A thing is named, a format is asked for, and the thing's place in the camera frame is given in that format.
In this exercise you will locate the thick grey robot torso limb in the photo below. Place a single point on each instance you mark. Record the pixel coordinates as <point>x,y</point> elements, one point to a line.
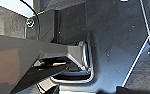
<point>24,56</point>

